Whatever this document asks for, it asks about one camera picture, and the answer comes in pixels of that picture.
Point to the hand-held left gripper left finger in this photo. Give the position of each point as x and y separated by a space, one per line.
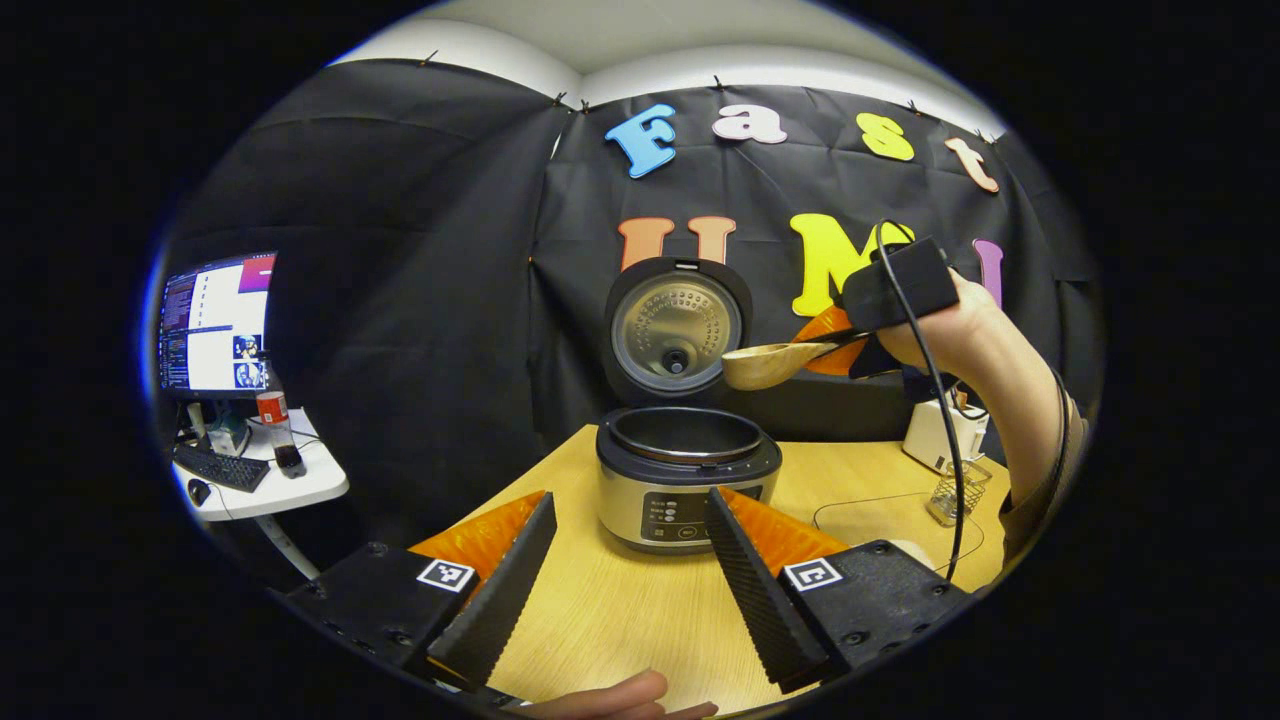
500 600

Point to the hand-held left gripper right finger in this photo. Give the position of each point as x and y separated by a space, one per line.
760 600

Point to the dark grey rice cooker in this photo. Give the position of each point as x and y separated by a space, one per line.
680 460

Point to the red label drink bottle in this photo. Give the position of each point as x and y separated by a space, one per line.
272 408

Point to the wooden spoon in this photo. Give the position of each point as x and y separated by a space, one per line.
765 365

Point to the small pale green desk box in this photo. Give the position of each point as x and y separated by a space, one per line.
228 435

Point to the black computer mouse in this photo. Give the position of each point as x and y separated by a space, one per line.
199 491

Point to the computer monitor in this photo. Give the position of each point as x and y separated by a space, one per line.
215 325

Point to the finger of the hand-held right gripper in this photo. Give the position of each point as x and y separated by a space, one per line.
825 325
872 358

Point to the black keyboard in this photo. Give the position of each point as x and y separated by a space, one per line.
222 468

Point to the white side table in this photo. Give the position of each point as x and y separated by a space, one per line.
315 480

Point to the white toaster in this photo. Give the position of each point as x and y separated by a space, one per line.
925 440

